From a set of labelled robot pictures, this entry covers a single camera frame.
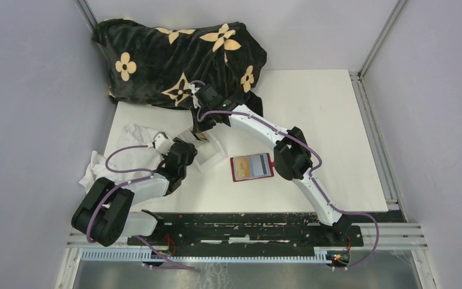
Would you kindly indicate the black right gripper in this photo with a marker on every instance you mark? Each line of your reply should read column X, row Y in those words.
column 198, row 127

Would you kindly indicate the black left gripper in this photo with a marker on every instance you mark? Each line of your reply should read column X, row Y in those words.
column 192, row 153

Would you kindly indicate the red leather card holder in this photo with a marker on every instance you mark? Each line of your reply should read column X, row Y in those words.
column 270, row 163

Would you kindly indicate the white striped credit card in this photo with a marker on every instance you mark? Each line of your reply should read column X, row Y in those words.
column 260, row 165

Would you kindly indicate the yellow credit card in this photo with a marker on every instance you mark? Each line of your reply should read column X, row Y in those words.
column 241, row 168
column 201, row 137

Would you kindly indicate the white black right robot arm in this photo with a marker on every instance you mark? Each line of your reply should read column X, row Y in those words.
column 293, row 159

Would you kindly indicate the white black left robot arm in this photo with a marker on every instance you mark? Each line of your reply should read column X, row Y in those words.
column 105, row 215

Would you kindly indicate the white plastic card box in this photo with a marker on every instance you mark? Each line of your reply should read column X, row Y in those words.
column 209, row 154

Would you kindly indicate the white crumpled cloth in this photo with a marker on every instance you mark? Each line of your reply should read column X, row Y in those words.
column 129, row 164

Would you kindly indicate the black floral blanket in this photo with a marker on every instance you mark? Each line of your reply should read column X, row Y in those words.
column 155, row 65

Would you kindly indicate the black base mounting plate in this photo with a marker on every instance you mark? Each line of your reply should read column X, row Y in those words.
column 246, row 235

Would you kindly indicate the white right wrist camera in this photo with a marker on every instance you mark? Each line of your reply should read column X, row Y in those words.
column 194, row 89

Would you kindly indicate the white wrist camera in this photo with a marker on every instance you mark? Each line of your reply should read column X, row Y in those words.
column 161, row 141
column 194, row 89

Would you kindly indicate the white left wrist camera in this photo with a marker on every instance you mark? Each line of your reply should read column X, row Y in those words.
column 161, row 141

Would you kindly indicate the aluminium frame rail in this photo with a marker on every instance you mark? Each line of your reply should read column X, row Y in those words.
column 396, row 236

